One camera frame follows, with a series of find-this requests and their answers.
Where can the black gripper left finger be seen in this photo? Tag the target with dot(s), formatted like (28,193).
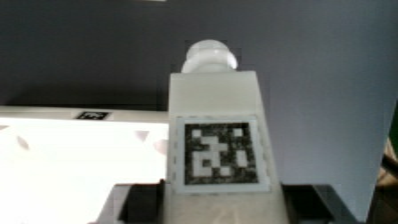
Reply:
(142,205)

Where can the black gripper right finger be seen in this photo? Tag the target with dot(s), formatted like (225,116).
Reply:
(314,205)

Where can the white leg with tag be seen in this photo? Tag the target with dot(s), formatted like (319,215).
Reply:
(222,187)

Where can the white square tabletop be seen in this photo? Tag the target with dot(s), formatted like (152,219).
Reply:
(72,150)

